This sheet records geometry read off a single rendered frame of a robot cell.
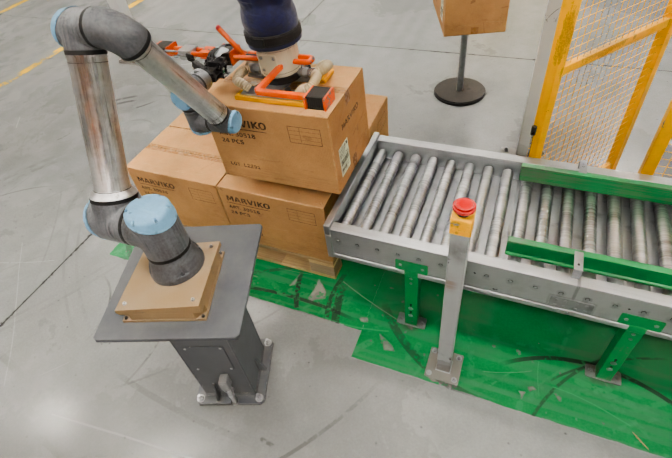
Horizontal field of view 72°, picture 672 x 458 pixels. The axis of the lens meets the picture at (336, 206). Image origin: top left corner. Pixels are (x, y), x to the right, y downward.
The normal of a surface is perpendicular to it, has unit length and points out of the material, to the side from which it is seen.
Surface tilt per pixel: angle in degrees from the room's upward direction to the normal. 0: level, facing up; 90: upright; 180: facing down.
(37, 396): 0
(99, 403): 0
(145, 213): 3
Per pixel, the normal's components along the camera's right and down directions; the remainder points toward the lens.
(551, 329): -0.11, -0.71
